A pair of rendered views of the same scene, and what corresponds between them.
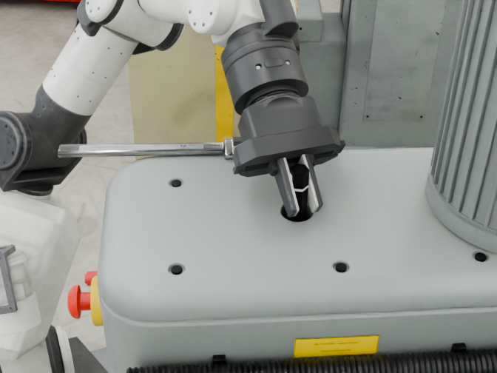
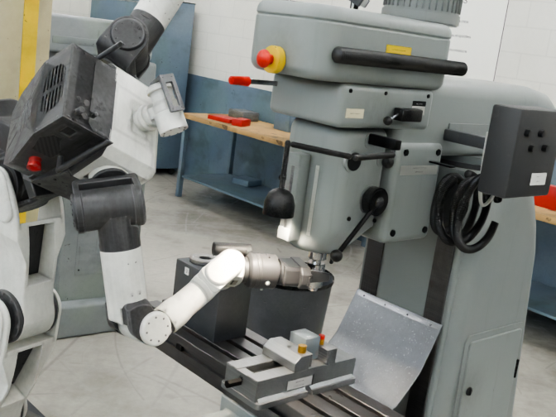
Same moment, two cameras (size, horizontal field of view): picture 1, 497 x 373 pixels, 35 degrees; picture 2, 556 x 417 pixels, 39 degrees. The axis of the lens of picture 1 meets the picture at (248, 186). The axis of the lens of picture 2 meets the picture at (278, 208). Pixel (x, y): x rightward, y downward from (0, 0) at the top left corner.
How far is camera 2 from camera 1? 158 cm
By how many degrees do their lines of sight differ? 43
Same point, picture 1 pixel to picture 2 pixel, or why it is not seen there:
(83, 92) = (168, 11)
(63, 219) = not seen: hidden behind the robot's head
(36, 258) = not seen: hidden behind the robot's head
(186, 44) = not seen: outside the picture
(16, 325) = (182, 121)
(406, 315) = (419, 36)
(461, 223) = (418, 11)
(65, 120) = (157, 28)
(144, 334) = (339, 30)
